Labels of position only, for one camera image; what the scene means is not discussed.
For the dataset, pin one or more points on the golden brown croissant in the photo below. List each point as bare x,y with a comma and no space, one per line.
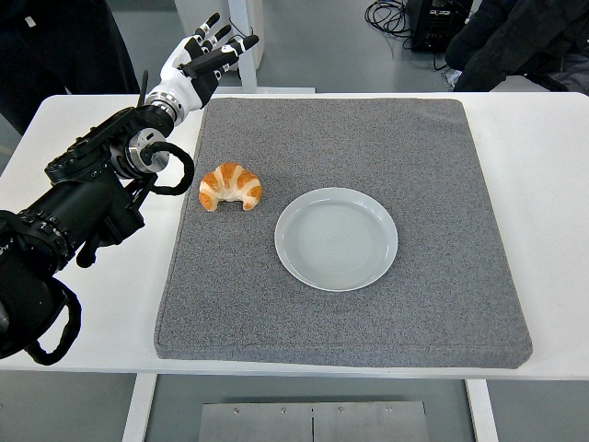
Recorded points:
230,182

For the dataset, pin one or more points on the pale grey round plate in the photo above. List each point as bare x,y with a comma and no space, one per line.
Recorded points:
336,239

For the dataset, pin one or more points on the black equipment box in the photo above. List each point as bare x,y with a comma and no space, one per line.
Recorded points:
437,23

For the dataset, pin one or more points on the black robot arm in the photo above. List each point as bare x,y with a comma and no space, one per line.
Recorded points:
78,202

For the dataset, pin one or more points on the black padded jacket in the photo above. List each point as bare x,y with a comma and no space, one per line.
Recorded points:
515,41

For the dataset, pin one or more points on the grey felt mat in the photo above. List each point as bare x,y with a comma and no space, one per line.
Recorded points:
368,138

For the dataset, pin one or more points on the grey metal plate with screws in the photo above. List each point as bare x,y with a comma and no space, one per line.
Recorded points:
313,421

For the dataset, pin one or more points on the white table leg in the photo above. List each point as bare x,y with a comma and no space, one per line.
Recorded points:
138,410
483,412

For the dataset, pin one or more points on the white and black hand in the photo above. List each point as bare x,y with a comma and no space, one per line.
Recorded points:
184,73

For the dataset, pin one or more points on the person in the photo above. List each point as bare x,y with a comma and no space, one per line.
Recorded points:
60,46

